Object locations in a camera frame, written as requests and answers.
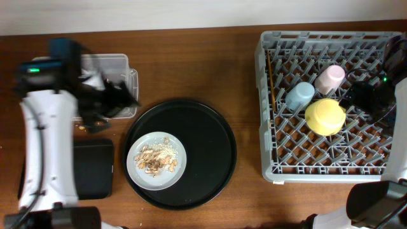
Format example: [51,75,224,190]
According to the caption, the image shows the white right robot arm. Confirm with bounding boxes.
[300,34,406,228]

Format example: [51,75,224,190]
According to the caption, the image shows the grey plate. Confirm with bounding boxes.
[125,132,187,191]

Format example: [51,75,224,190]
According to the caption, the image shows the pink cup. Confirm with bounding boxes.
[315,65,345,95]

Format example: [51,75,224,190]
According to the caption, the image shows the blue cup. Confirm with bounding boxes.
[286,82,315,111]

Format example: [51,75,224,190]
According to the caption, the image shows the round black serving tray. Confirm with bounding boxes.
[122,99,237,211]

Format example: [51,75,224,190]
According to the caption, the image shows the clear plastic waste bin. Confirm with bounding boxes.
[24,53,139,116]

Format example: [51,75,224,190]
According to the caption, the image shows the wooden chopstick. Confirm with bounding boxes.
[266,50,277,111]

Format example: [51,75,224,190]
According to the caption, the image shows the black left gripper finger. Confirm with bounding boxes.
[106,81,140,115]
[84,120,111,134]

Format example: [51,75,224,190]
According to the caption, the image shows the yellow bowl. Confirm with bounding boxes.
[305,99,346,136]

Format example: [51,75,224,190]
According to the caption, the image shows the food scraps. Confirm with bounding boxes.
[134,137,178,177]

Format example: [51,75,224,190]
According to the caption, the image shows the black rectangular tray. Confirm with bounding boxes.
[17,139,115,202]

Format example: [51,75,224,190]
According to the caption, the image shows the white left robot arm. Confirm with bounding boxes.
[4,38,138,228]

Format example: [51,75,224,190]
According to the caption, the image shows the grey dishwasher rack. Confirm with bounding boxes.
[254,31,396,183]

